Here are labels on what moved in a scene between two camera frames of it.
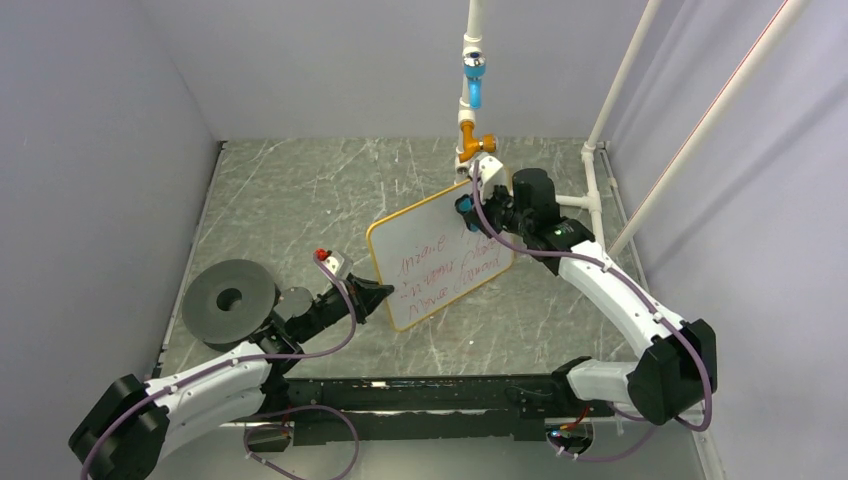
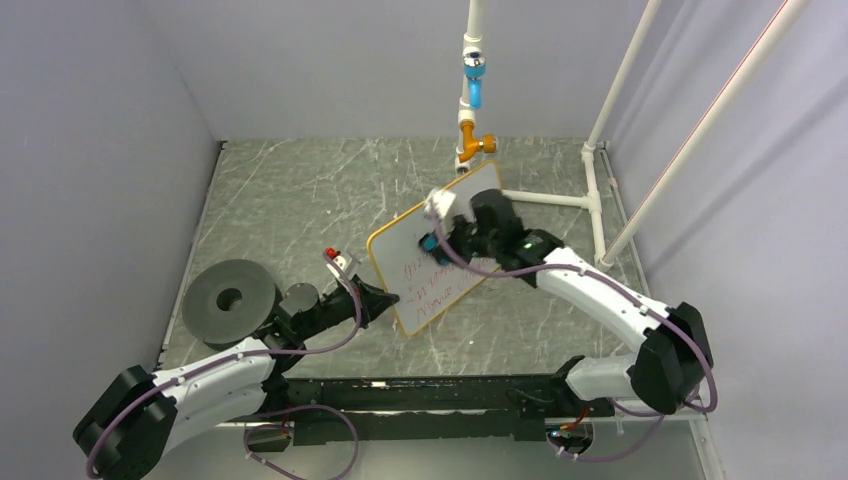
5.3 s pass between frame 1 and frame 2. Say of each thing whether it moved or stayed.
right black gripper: moved
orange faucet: stayed
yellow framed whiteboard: stayed
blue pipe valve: stayed
